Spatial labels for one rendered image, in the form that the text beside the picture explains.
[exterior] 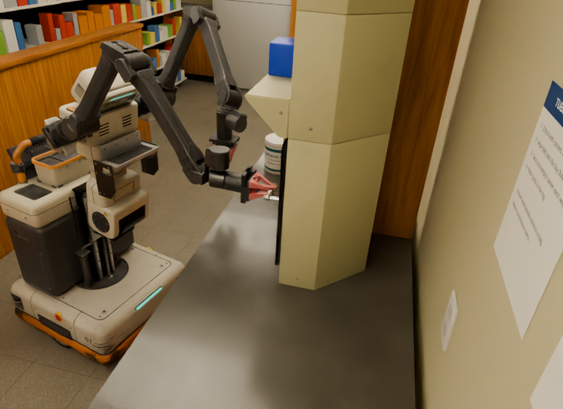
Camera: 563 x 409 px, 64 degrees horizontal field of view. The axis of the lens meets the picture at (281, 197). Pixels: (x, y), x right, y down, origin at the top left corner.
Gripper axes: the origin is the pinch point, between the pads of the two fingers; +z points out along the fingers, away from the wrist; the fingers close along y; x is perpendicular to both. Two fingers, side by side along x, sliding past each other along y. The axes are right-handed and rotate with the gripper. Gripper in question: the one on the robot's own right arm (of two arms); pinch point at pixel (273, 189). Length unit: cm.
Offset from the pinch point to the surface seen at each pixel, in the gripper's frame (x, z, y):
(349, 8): -7, 16, 53
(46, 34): 202, -253, -25
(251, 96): -9.3, -4.3, 31.0
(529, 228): -53, 50, 36
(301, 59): -8.5, 7.1, 41.2
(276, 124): -9.3, 2.4, 24.9
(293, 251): -10.5, 9.9, -12.4
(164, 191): 169, -138, -129
